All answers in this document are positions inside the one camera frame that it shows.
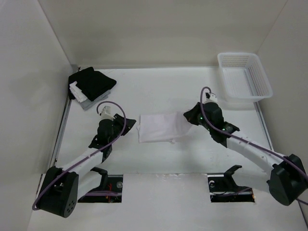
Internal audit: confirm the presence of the folded white tank top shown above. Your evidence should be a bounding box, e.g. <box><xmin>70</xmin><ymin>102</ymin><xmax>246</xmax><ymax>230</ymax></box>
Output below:
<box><xmin>69</xmin><ymin>81</ymin><xmax>88</xmax><ymax>103</ymax></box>

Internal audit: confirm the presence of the white tank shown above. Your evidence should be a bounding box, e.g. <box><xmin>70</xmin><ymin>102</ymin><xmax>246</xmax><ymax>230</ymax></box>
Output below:
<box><xmin>69</xmin><ymin>81</ymin><xmax>88</xmax><ymax>103</ymax></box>
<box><xmin>137</xmin><ymin>112</ymin><xmax>192</xmax><ymax>143</ymax></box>

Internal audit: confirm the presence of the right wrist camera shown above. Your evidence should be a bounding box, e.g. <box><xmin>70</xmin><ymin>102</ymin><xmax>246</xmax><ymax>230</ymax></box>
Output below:
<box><xmin>205</xmin><ymin>92</ymin><xmax>218</xmax><ymax>103</ymax></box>

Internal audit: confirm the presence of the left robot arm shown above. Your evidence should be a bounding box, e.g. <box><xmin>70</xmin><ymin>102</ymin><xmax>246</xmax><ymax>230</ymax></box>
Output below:
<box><xmin>33</xmin><ymin>114</ymin><xmax>136</xmax><ymax>218</ymax></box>

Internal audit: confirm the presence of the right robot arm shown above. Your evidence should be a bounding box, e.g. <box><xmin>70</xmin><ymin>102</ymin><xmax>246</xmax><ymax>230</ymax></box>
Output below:
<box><xmin>183</xmin><ymin>102</ymin><xmax>308</xmax><ymax>205</ymax></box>

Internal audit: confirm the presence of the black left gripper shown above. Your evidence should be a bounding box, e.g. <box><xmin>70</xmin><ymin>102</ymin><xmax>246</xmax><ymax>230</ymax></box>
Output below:
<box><xmin>108</xmin><ymin>114</ymin><xmax>136</xmax><ymax>144</ymax></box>

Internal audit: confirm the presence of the white plastic basket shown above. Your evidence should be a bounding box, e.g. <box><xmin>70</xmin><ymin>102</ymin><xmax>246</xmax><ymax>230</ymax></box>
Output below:
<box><xmin>217</xmin><ymin>52</ymin><xmax>273</xmax><ymax>103</ymax></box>

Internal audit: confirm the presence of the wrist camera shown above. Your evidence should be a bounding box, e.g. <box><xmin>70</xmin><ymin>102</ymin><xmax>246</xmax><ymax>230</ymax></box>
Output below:
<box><xmin>205</xmin><ymin>92</ymin><xmax>218</xmax><ymax>103</ymax></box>
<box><xmin>100</xmin><ymin>106</ymin><xmax>114</xmax><ymax>121</ymax></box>

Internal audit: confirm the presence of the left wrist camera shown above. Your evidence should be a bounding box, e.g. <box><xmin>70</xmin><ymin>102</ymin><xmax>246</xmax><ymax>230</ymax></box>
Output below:
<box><xmin>100</xmin><ymin>106</ymin><xmax>114</xmax><ymax>121</ymax></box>

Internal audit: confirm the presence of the folded grey tank top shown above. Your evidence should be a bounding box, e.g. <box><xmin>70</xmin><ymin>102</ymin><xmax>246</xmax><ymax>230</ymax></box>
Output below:
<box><xmin>79</xmin><ymin>90</ymin><xmax>111</xmax><ymax>111</ymax></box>

